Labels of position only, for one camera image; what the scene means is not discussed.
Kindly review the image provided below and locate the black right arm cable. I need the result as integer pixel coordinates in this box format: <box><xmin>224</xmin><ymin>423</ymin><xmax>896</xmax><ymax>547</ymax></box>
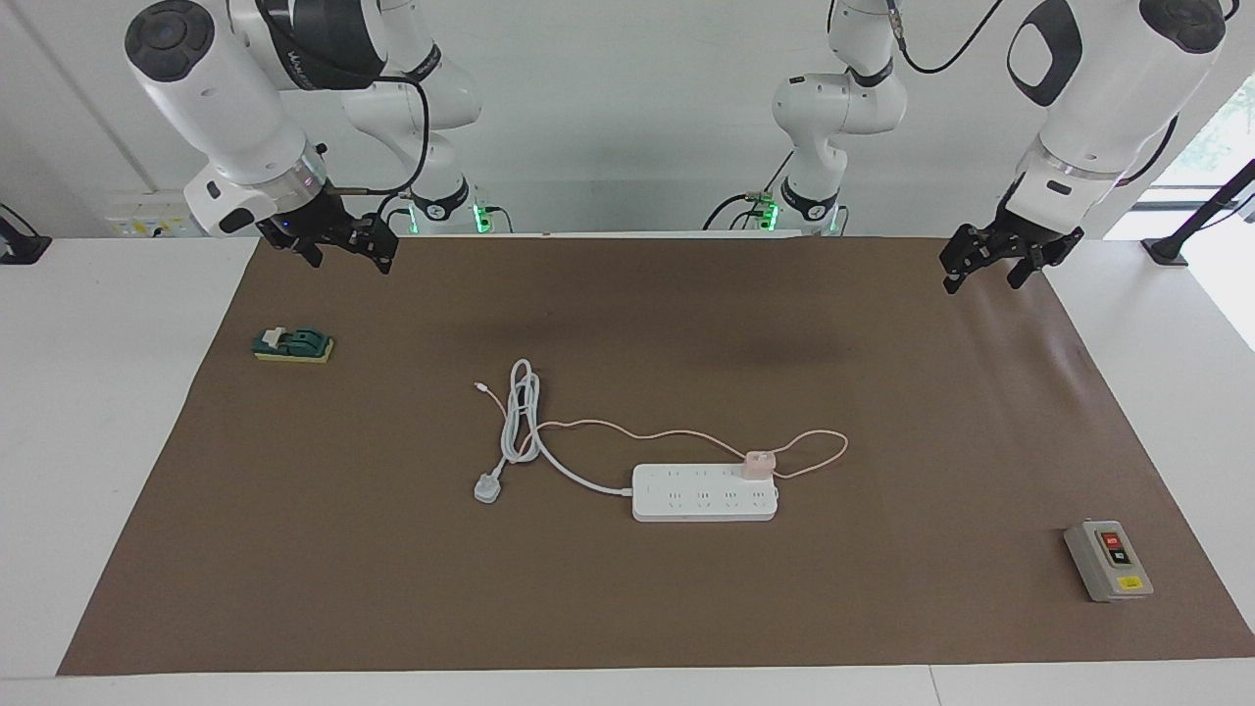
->
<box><xmin>331</xmin><ymin>74</ymin><xmax>432</xmax><ymax>195</ymax></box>

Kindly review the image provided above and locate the white power strip cord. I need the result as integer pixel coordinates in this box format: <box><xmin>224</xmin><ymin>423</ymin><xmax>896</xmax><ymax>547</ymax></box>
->
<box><xmin>473</xmin><ymin>358</ymin><xmax>636</xmax><ymax>506</ymax></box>

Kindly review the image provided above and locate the black base cable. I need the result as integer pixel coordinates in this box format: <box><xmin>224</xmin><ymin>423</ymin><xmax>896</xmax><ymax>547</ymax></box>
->
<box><xmin>701</xmin><ymin>147</ymin><xmax>797</xmax><ymax>233</ymax></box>
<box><xmin>371</xmin><ymin>189</ymin><xmax>413</xmax><ymax>236</ymax></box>

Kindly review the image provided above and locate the grey push-button switch box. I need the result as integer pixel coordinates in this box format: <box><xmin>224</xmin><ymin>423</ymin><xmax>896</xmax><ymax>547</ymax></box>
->
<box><xmin>1063</xmin><ymin>519</ymin><xmax>1156</xmax><ymax>604</ymax></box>

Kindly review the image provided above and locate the white wall outlet box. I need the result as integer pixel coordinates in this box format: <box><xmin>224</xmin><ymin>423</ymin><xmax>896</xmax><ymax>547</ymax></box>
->
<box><xmin>106</xmin><ymin>189</ymin><xmax>203</xmax><ymax>239</ymax></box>

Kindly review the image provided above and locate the brown table mat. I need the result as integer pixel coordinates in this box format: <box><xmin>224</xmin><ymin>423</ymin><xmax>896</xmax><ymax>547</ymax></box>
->
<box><xmin>57</xmin><ymin>235</ymin><xmax>1255</xmax><ymax>678</ymax></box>

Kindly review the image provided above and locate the black clamp mount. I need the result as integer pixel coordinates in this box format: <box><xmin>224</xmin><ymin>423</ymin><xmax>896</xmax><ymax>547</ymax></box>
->
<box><xmin>0</xmin><ymin>202</ymin><xmax>53</xmax><ymax>267</ymax></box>

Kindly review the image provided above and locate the white power strip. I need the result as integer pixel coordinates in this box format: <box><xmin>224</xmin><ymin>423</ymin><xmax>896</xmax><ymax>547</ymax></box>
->
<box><xmin>630</xmin><ymin>462</ymin><xmax>781</xmax><ymax>524</ymax></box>

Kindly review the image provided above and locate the green knife switch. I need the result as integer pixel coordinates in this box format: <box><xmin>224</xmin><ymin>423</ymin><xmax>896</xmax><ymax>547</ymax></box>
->
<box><xmin>251</xmin><ymin>326</ymin><xmax>336</xmax><ymax>367</ymax></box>

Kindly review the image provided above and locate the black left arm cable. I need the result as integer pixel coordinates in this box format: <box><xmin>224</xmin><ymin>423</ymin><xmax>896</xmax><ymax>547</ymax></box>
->
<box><xmin>882</xmin><ymin>0</ymin><xmax>1180</xmax><ymax>187</ymax></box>

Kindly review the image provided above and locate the pink charging cable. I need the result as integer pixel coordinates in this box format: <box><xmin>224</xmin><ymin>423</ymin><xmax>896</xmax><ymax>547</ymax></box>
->
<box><xmin>474</xmin><ymin>381</ymin><xmax>851</xmax><ymax>482</ymax></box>

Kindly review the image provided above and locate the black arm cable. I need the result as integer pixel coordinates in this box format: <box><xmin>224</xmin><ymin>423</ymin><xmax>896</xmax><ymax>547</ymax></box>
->
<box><xmin>882</xmin><ymin>0</ymin><xmax>1180</xmax><ymax>187</ymax></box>
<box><xmin>331</xmin><ymin>74</ymin><xmax>432</xmax><ymax>195</ymax></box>

